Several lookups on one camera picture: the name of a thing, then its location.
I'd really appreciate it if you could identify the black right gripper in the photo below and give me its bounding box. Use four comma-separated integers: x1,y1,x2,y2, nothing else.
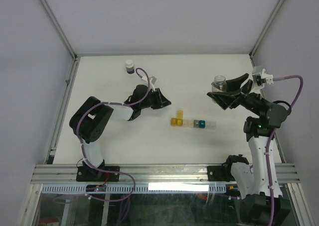
207,73,268,116

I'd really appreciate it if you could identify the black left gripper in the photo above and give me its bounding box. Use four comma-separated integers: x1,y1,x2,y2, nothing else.
140,88,171,110

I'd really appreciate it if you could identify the clear glass pill bottle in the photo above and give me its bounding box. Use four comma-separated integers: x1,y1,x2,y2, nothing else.
211,75,227,93

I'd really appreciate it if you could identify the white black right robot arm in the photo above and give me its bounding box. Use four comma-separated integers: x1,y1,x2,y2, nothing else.
207,73,292,226

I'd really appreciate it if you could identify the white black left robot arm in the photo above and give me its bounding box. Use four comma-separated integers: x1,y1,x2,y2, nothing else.
69,85,171,182

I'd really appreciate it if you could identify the white-capped dark pill bottle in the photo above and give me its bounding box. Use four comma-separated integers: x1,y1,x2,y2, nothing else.
125,59,135,74

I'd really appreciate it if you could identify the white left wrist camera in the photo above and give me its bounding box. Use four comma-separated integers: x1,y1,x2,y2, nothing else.
142,76,157,91

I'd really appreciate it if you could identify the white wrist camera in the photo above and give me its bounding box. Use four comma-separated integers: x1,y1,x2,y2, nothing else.
142,76,157,91
252,66,274,90

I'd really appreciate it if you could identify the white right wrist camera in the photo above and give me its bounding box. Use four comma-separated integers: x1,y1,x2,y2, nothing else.
252,66,274,90

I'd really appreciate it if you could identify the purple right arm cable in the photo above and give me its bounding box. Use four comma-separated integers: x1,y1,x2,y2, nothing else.
219,75,305,226

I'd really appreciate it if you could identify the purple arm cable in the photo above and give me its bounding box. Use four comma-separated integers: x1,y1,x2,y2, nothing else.
37,67,155,226
219,75,305,226

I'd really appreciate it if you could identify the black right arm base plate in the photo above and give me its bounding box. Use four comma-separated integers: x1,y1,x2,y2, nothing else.
207,166,234,182

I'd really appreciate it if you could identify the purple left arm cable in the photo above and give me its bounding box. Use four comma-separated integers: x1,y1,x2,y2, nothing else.
37,67,155,226

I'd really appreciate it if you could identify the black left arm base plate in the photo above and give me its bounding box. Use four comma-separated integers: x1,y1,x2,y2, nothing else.
76,165,120,182

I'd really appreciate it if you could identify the aluminium mounting rail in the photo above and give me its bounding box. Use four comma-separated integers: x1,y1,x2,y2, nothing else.
31,163,299,186

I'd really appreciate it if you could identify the white slotted cable duct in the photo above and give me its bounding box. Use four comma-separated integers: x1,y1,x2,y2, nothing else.
42,183,226,194

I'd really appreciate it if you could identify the aluminium cage frame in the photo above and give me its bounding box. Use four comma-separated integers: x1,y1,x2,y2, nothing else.
24,0,319,222

